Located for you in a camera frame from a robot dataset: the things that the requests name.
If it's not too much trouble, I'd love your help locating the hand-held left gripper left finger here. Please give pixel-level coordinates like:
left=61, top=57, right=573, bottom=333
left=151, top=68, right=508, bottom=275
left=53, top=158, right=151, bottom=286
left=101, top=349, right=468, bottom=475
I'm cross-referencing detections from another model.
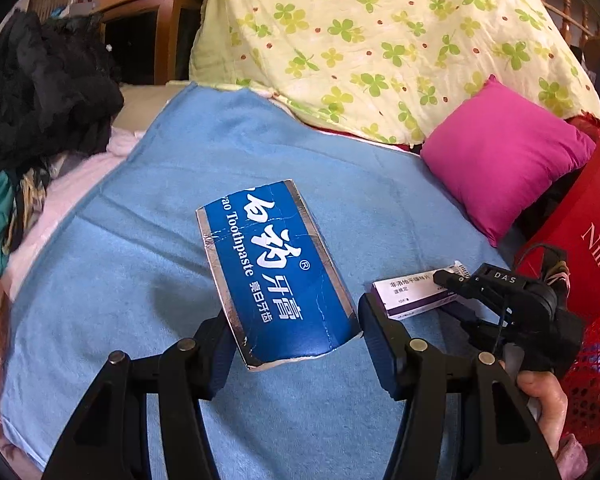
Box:
left=42, top=307, right=238, bottom=480

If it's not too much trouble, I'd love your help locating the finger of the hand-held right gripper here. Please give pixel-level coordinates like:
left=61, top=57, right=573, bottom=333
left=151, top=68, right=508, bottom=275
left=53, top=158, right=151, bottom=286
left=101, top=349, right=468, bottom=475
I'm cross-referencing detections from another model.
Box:
left=432, top=269, right=476, bottom=295
left=442, top=302, right=506, bottom=347

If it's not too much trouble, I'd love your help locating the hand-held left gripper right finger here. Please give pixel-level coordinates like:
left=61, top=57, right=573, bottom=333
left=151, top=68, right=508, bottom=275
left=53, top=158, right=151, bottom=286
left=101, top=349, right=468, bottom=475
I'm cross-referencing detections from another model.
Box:
left=357, top=292, right=563, bottom=480

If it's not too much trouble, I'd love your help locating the white purple medicine box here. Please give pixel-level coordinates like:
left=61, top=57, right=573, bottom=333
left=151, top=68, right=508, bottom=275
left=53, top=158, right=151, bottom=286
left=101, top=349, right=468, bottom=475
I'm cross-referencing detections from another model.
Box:
left=371, top=260, right=468, bottom=322

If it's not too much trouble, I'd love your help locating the red plastic basket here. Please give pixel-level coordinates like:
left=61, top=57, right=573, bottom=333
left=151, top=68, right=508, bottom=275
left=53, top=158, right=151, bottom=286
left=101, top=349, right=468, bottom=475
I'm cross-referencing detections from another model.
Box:
left=560, top=305, right=600, bottom=448

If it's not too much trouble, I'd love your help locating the blue toothpaste box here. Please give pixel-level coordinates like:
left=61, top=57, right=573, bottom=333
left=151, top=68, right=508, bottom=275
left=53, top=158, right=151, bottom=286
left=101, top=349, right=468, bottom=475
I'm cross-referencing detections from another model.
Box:
left=195, top=179, right=363, bottom=372

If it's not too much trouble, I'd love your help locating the person's right hand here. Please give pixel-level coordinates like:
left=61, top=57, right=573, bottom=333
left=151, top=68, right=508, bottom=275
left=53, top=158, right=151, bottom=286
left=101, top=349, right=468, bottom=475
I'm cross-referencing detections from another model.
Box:
left=500, top=345, right=571, bottom=456

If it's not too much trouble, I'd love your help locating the blue blanket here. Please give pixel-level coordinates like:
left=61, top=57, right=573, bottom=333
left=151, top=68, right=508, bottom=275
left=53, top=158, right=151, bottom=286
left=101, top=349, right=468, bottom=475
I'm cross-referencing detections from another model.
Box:
left=0, top=82, right=536, bottom=480

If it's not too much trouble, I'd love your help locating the magenta pillow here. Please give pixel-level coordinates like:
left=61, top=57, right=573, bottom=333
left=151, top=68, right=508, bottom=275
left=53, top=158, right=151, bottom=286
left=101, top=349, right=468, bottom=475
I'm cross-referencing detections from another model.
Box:
left=420, top=75, right=597, bottom=247

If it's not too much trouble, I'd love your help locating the red shopping bag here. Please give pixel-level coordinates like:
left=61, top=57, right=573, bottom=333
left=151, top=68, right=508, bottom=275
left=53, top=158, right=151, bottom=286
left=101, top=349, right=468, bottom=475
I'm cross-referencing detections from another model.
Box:
left=512, top=132, right=600, bottom=331

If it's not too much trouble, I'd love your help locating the pink sheet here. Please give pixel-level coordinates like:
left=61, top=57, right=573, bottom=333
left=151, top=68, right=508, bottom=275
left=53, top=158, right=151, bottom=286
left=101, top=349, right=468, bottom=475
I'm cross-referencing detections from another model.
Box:
left=5, top=125, right=146, bottom=286

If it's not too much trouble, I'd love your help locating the green clover quilt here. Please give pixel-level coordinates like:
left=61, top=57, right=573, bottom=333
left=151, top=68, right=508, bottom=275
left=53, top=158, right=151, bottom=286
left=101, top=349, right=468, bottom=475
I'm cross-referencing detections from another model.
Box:
left=190, top=0, right=600, bottom=146

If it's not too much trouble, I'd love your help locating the teal cloth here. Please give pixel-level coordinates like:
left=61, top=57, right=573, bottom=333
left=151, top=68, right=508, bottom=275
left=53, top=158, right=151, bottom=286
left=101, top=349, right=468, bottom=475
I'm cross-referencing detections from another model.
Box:
left=0, top=170, right=46, bottom=276

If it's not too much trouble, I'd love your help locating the black clothes pile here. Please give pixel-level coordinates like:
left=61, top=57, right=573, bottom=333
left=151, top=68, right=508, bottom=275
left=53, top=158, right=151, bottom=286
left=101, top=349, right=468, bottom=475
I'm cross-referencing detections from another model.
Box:
left=0, top=10, right=126, bottom=176

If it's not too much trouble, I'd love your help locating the wooden cabinet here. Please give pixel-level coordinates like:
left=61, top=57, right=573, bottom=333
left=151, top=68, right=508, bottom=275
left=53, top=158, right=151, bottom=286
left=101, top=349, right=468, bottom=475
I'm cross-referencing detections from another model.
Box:
left=95, top=0, right=206, bottom=86

